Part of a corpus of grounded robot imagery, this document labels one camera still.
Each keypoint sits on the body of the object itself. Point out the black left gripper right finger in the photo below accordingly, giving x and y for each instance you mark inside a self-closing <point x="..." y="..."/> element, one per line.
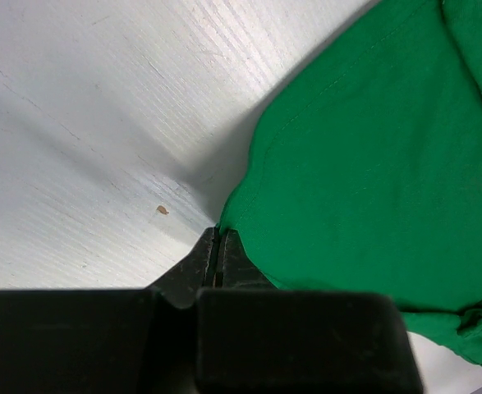
<point x="254" y="338"/>

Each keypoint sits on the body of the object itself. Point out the green t shirt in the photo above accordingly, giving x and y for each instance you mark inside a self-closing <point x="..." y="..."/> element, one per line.
<point x="365" y="172"/>

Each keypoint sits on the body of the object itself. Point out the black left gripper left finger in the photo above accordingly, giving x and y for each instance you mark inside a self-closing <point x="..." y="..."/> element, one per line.
<point x="101" y="340"/>

